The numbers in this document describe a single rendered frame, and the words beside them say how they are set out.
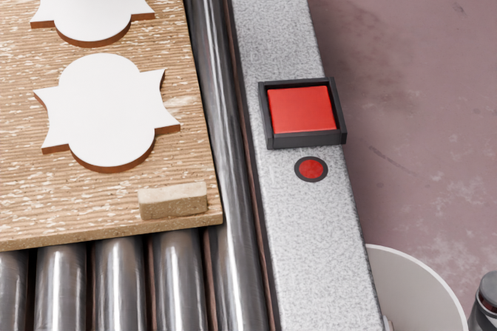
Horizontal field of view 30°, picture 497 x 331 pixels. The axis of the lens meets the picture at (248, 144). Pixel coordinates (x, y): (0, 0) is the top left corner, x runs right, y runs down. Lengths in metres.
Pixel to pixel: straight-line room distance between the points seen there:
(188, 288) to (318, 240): 0.12
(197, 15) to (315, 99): 0.18
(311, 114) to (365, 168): 1.19
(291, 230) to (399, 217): 1.19
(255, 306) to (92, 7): 0.38
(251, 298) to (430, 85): 1.56
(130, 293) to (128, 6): 0.33
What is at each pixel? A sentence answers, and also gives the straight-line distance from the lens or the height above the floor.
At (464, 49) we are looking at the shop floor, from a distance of 2.40.
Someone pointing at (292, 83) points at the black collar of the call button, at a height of 0.93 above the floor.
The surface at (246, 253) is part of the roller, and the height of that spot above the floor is 0.92.
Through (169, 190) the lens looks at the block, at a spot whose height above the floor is 0.96.
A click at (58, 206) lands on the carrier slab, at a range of 0.82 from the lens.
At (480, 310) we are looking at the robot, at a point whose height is 0.28.
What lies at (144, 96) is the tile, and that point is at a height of 0.95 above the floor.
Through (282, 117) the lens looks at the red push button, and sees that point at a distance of 0.88.
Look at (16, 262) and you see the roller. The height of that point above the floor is 0.91.
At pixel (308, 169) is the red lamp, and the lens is 0.86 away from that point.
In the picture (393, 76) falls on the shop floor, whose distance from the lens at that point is 2.29.
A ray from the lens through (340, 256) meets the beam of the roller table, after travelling 0.80.
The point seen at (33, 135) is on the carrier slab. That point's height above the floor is 0.94.
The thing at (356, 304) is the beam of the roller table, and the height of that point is 0.92.
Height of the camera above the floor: 1.57
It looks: 49 degrees down
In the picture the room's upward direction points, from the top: 1 degrees clockwise
